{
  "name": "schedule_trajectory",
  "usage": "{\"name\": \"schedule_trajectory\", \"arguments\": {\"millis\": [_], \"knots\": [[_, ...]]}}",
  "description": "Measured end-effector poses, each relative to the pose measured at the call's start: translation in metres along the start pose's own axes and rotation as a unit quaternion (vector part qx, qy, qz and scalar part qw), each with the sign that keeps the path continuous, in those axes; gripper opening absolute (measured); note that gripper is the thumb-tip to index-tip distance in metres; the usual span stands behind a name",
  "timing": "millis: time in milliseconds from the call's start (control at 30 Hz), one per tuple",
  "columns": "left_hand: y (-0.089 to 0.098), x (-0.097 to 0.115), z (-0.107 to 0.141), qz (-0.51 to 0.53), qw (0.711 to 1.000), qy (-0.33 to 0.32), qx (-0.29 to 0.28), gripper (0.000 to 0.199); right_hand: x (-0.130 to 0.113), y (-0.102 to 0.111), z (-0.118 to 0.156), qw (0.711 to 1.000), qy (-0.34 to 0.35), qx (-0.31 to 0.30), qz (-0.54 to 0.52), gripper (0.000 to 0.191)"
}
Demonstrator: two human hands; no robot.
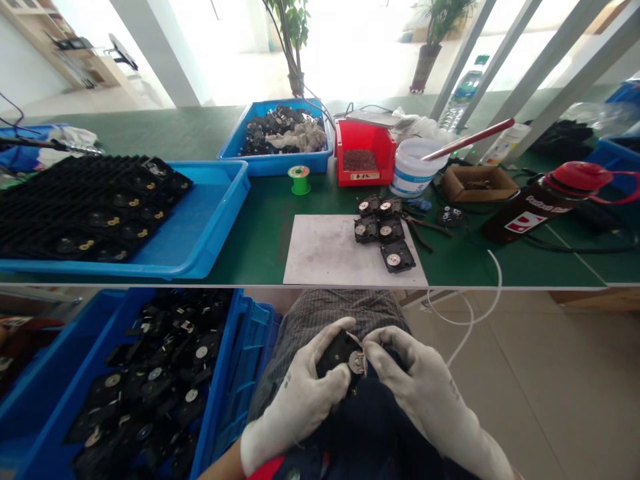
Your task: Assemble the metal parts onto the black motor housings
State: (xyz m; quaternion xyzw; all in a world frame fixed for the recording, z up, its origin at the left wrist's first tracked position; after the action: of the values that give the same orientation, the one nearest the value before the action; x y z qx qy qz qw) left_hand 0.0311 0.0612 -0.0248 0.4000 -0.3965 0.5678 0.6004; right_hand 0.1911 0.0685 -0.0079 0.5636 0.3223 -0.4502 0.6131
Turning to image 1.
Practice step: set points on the white cylindrical canister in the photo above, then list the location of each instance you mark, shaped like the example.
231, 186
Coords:
505, 142

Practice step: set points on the person's left hand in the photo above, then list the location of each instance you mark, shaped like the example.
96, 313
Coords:
295, 395

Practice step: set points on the small cardboard box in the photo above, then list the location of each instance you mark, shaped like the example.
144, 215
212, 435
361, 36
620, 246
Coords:
480, 182

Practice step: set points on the white plastic tub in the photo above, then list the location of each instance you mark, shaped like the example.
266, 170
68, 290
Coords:
412, 170

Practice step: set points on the clear water bottle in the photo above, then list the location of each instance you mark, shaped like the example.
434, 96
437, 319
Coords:
462, 97

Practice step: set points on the black tray of motor parts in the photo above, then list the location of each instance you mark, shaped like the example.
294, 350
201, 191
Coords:
85, 205

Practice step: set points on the blue crate of black housings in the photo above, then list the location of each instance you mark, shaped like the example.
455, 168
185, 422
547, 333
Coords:
150, 380

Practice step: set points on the black motor housing part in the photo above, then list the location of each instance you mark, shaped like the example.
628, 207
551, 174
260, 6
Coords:
340, 357
396, 259
390, 205
368, 205
390, 230
365, 231

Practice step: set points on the brown bottle with red lid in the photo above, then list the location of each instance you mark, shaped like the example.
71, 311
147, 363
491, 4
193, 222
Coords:
540, 205

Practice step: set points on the person's legs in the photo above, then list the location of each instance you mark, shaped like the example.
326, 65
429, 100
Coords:
340, 310

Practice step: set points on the small round black part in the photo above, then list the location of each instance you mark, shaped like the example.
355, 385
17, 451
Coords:
449, 216

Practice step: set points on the black bag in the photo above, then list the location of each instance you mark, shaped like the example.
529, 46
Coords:
562, 140

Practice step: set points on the green solder spool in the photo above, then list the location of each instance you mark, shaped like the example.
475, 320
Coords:
299, 181

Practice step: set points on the potted plant with thin stems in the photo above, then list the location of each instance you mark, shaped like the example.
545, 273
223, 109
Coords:
292, 45

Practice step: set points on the red stick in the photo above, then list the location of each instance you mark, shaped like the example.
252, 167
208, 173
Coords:
470, 139

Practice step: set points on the small blue plastic pieces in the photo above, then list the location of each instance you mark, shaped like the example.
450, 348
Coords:
416, 204

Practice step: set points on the smartphone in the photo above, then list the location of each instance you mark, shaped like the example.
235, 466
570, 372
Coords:
372, 118

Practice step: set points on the potted palm plant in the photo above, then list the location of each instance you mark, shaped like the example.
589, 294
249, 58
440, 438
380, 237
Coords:
435, 45

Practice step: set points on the blue storage bin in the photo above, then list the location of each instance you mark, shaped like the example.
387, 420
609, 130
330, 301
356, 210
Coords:
620, 140

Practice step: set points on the large shallow blue tray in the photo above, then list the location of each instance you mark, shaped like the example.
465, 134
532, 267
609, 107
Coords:
200, 225

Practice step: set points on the red parts bin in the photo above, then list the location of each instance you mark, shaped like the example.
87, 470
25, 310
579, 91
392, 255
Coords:
365, 150

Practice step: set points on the person's right hand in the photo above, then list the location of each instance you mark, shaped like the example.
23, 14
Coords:
425, 385

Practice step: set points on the clear plastic bag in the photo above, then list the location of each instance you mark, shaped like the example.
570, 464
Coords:
417, 126

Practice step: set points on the wooden shelf unit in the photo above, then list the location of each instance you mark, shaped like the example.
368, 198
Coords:
60, 45

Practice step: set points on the soldering iron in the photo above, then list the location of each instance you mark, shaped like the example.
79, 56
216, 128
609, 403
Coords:
55, 145

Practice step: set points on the blue bin of black parts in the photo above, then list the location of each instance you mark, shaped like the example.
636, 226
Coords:
275, 137

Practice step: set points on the grey work mat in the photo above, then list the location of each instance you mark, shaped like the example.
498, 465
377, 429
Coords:
330, 250

